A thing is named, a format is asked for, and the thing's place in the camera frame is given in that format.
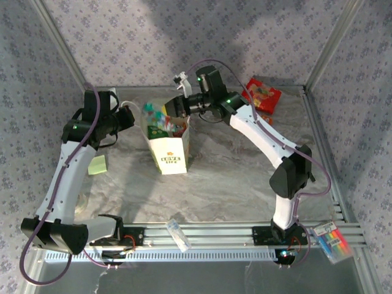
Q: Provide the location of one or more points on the teal snack bag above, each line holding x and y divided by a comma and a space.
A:
151, 110

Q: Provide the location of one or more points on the white floral paper bag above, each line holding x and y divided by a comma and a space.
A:
170, 156

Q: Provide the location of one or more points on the red gummy candy bag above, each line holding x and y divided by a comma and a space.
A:
263, 96

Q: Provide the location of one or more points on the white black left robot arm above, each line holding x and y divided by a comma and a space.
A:
70, 177

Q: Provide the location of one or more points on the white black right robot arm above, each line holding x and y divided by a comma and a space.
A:
263, 134

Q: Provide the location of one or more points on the green sticky note pad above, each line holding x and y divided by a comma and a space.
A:
98, 165

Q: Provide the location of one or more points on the clear tape roll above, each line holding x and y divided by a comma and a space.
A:
82, 203

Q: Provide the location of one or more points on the black controller board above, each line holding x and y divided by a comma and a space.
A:
111, 255
284, 255

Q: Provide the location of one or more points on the pack of coloured markers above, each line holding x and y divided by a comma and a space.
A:
332, 242

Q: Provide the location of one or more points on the aluminium frame post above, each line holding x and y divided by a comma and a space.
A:
62, 46
333, 46

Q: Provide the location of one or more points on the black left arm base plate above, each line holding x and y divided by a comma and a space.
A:
137, 235

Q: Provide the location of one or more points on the aluminium side rail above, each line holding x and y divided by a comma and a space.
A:
327, 147

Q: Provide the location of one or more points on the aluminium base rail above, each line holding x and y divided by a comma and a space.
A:
214, 235

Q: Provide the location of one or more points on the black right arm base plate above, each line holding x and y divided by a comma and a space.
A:
260, 234

